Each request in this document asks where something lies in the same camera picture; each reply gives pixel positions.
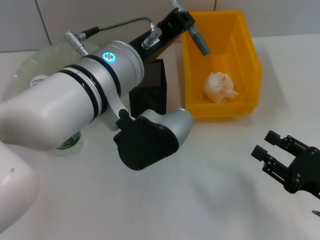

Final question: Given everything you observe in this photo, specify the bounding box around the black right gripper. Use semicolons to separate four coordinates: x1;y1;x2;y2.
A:
251;129;320;199

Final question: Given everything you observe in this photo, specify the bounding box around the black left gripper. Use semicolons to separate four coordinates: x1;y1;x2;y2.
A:
128;7;196;64

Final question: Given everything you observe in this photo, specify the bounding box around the grey marker pen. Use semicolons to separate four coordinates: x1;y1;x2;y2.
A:
168;0;212;57

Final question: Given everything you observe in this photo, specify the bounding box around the white paper ball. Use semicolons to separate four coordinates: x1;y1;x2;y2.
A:
203;71;240;104

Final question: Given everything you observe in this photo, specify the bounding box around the clear bottle with green label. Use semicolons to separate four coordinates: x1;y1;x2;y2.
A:
29;74;83;157

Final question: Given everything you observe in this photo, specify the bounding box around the black mesh pen holder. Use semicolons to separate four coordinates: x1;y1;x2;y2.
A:
128;58;168;118

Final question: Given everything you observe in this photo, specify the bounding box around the pale green glass fruit plate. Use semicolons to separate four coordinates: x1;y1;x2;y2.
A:
13;42;101;97

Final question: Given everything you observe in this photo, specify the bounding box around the yellow plastic bin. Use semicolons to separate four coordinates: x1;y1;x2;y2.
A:
179;9;263;123

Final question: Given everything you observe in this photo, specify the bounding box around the left gripper elbow cable plug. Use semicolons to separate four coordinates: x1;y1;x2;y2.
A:
141;22;163;50

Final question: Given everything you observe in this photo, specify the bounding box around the left arm dark cable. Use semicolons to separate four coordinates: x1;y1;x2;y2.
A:
80;16;154;36

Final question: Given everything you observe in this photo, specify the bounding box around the left wrist metal cable plug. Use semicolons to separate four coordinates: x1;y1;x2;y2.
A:
64;31;90;55

